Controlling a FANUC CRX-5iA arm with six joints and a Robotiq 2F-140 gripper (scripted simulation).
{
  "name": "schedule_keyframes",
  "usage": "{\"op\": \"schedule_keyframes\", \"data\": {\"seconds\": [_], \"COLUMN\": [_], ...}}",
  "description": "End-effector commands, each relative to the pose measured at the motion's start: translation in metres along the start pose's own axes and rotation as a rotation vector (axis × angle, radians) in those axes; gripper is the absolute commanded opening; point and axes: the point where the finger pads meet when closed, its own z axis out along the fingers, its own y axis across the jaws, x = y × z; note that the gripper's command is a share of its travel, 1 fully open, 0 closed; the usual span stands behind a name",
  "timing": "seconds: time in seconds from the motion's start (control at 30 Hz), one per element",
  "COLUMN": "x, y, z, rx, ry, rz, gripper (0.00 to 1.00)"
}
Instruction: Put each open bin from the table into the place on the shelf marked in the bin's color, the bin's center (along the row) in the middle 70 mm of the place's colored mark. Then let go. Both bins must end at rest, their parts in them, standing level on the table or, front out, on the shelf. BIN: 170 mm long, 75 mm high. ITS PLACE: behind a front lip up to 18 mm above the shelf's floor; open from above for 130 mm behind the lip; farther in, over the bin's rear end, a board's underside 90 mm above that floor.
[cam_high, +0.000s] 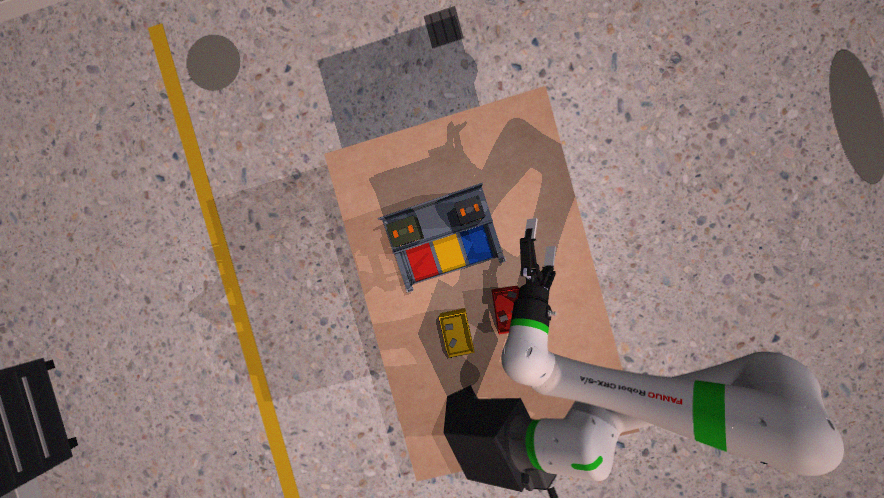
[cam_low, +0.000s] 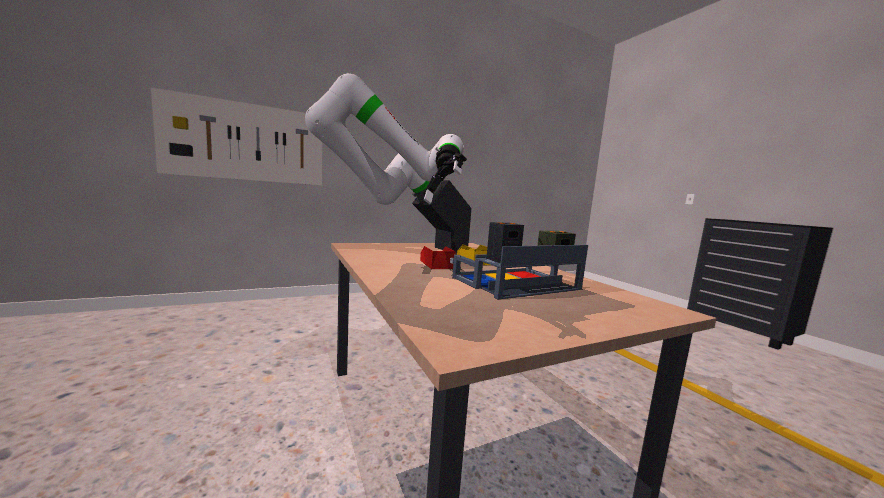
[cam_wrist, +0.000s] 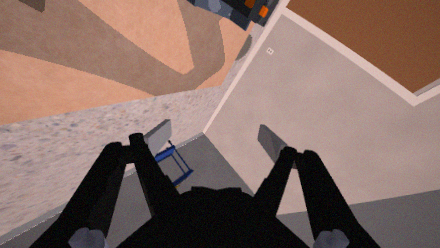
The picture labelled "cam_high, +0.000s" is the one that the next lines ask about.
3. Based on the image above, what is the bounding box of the yellow bin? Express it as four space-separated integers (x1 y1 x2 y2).
439 308 474 357

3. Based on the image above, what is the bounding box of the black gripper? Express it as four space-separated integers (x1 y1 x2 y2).
518 218 556 304

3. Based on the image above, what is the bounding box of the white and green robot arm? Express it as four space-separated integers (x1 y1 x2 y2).
501 298 844 498

